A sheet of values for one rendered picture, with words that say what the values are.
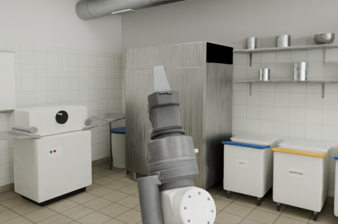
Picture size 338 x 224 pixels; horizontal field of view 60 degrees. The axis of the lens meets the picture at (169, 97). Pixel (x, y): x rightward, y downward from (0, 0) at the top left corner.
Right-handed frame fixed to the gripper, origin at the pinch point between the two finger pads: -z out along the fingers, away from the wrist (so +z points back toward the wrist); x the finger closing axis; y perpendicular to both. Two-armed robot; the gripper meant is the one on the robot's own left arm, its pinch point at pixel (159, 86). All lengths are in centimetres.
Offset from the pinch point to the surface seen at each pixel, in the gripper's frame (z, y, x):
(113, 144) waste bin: -81, 59, -473
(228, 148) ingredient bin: -25, -102, -321
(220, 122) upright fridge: -64, -104, -339
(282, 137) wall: -30, -183, -336
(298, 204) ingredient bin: 53, -158, -291
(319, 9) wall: -168, -235, -247
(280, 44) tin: -137, -184, -270
